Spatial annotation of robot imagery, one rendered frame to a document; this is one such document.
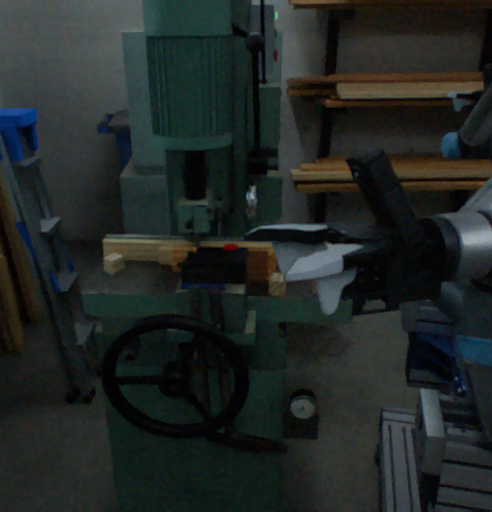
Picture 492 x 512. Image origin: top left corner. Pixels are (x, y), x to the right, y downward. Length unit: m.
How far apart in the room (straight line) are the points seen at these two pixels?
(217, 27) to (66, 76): 2.61
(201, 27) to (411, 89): 2.31
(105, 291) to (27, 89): 2.66
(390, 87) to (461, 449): 2.47
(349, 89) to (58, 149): 1.91
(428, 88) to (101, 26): 1.97
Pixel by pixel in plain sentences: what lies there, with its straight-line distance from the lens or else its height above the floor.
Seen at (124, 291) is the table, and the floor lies 0.90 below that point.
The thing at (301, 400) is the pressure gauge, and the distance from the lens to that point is 1.20.
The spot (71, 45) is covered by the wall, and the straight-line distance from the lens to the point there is 3.63.
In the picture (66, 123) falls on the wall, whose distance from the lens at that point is 3.70.
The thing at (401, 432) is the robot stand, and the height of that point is 0.23.
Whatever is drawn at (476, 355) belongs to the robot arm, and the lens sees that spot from 0.70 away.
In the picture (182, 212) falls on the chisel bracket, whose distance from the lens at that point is 1.19.
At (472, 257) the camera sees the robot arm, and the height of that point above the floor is 1.22.
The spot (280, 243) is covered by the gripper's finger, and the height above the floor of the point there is 1.21.
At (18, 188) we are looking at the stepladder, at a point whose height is 0.92.
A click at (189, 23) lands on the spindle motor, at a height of 1.44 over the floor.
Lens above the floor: 1.44
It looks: 25 degrees down
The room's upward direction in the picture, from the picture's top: straight up
